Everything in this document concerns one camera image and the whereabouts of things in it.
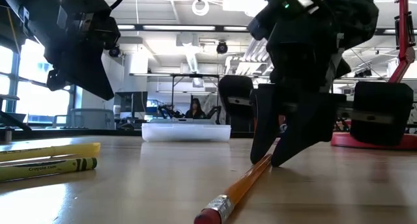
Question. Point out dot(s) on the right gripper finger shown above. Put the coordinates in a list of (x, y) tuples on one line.
[(264, 126), (309, 126)]

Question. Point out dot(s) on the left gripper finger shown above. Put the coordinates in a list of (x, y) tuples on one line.
[(91, 77)]

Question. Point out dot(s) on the orange pencil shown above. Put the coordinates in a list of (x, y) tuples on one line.
[(244, 185)]

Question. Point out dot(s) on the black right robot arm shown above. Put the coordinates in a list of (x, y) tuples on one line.
[(352, 15)]

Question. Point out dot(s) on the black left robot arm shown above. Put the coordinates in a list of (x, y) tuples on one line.
[(26, 19)]

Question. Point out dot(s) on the clear plastic supply box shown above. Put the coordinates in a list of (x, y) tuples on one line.
[(185, 133)]

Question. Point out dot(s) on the black ceiling spotlight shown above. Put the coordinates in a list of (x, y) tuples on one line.
[(114, 51), (222, 47)]

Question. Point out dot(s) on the black computer monitor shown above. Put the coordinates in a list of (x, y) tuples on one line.
[(130, 102)]

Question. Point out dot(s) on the person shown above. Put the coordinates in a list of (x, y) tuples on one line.
[(195, 113)]

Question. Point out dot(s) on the yellow highlighter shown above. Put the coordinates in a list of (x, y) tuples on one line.
[(65, 150)]

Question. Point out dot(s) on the ceiling light strip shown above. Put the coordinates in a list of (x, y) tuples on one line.
[(179, 27)]

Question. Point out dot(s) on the yellow-green crayon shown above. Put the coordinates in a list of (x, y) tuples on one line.
[(49, 170)]

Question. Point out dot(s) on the red desk lamp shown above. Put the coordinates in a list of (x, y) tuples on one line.
[(404, 28)]

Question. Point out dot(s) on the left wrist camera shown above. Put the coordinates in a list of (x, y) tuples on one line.
[(88, 22)]

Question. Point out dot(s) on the black background workstation frame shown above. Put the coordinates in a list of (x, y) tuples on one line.
[(195, 75)]

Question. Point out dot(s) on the white ceiling duct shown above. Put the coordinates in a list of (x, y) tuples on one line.
[(191, 59)]

